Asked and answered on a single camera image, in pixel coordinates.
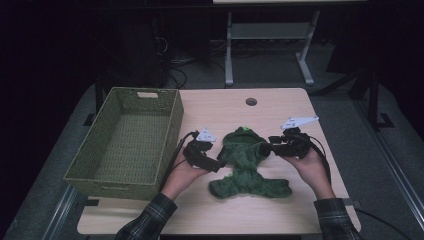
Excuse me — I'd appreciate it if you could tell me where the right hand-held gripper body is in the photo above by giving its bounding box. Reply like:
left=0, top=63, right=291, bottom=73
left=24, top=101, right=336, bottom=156
left=278, top=115, right=319, bottom=159

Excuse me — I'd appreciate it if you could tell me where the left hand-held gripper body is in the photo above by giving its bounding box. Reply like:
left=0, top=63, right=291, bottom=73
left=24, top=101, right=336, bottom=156
left=182, top=127, right=217, bottom=166

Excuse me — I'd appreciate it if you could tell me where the person's left hand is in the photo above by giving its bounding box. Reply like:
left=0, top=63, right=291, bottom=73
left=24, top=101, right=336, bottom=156
left=162, top=149, right=209, bottom=201

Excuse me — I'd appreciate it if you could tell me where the person's right hand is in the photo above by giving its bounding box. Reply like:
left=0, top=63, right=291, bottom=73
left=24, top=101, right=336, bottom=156
left=284, top=148, right=336, bottom=201

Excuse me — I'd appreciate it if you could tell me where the green woven basket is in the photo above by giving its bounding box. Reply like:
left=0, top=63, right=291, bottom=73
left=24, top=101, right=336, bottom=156
left=63, top=87, right=185, bottom=201

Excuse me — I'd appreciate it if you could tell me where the black stand with feet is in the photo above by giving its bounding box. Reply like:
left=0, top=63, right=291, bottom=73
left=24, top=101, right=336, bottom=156
left=313, top=66, right=396, bottom=132

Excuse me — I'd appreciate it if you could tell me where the white metal stand with shelf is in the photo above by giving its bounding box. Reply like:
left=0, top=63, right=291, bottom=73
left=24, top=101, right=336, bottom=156
left=224, top=9, right=321, bottom=87

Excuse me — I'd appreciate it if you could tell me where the dark computer tower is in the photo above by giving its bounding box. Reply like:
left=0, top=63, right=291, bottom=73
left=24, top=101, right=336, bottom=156
left=99, top=14, right=169, bottom=88

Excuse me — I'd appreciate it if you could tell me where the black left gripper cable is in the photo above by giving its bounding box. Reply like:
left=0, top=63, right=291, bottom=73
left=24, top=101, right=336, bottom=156
left=159, top=130, right=200, bottom=193

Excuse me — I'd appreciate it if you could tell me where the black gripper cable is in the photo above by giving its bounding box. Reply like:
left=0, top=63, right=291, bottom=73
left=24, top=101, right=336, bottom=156
left=159, top=130, right=200, bottom=193
left=299, top=133, right=333, bottom=186

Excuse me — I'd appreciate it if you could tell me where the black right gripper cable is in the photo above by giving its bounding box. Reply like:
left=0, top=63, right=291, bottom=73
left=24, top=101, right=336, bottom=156
left=299, top=133, right=333, bottom=186

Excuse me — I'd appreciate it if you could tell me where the tangle of floor cables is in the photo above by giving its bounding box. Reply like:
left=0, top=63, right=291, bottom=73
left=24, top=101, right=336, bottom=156
left=156, top=34, right=228, bottom=90

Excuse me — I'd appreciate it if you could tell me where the black floor cable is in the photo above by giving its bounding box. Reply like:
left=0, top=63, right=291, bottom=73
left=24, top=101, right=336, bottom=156
left=353, top=207, right=416, bottom=240

